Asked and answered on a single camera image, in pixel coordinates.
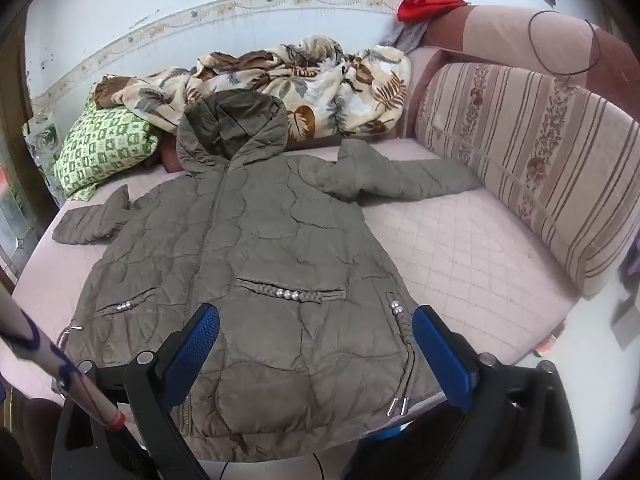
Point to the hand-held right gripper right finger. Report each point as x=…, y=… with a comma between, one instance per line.
x=440, y=350

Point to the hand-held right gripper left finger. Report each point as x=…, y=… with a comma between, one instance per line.
x=192, y=350

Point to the olive quilted hooded jacket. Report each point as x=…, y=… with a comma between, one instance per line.
x=280, y=240

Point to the pink quilted bed cover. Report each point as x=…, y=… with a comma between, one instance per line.
x=450, y=260

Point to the pale stick with purple print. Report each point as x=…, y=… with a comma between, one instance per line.
x=65, y=360

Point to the maroon pillow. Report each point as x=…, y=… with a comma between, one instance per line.
x=169, y=157

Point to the striped floral sofa cushion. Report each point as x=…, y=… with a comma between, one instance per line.
x=540, y=160

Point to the green patterned pillow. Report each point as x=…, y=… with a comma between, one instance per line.
x=102, y=145

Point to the leaf print blanket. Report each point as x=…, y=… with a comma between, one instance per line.
x=325, y=90

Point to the grey cloth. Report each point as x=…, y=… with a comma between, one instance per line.
x=407, y=35

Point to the pink and maroon sofa backrest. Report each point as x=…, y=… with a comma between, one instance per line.
x=505, y=30

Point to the red cloth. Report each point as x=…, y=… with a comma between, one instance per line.
x=425, y=6

